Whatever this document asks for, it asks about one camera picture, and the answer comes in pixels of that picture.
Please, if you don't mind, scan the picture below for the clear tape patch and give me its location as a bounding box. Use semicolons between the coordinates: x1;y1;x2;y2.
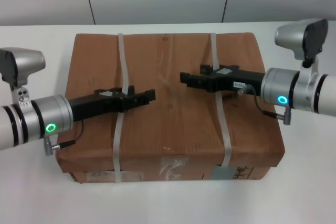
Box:
159;155;190;180

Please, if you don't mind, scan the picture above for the gripper cable with plugs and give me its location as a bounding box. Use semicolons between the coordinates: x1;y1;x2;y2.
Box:
237;83;293;125
43;120;85;157

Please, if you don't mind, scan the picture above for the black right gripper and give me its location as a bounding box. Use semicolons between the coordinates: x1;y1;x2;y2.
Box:
180;64;266;93

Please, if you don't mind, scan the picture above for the brown cardboard box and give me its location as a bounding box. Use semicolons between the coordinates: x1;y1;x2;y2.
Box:
56;31;286;184

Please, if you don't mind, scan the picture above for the left gripper cable with plugs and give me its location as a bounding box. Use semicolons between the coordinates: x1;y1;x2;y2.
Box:
43;120;85;157

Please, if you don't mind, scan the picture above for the right gripper cable with plugs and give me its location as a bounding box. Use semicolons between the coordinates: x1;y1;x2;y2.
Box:
237;83;293;125

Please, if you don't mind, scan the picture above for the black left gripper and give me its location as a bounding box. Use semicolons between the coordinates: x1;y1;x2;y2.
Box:
68;84;157;124

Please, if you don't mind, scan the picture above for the grey tape patch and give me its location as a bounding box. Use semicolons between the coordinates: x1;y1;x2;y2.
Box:
212;166;235;180

